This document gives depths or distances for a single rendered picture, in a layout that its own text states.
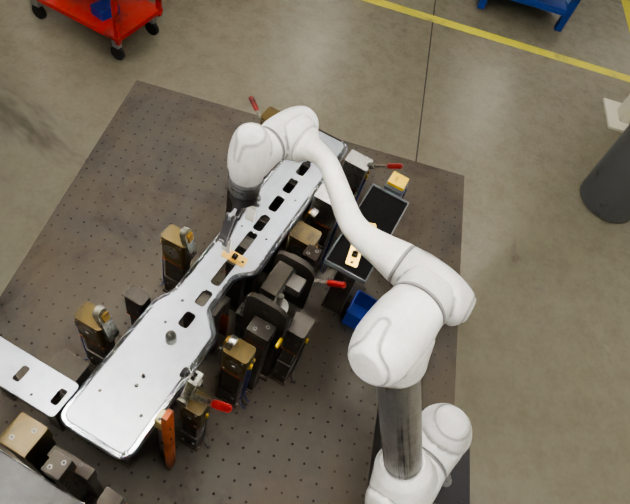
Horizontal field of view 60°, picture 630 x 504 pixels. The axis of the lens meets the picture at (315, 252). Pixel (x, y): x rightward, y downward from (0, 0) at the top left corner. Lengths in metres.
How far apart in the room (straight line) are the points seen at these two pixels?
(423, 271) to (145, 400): 0.82
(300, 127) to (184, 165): 1.05
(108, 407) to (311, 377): 0.71
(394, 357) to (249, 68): 3.22
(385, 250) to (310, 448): 0.86
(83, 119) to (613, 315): 3.36
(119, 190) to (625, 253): 3.12
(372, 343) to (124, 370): 0.78
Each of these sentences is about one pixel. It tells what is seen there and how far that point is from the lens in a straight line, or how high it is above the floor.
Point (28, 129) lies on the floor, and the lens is 3.61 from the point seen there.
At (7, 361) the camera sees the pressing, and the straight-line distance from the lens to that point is 1.67.
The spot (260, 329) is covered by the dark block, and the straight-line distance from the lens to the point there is 1.52.
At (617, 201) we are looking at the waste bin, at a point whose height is 0.19.
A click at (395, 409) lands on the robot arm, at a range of 1.26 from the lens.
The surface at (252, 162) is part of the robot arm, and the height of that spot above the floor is 1.50.
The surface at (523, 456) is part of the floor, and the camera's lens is 2.98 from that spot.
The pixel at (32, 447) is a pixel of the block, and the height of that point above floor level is 1.06.
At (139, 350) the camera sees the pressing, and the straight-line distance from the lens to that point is 1.62.
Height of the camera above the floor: 2.48
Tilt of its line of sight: 54 degrees down
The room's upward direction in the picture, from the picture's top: 20 degrees clockwise
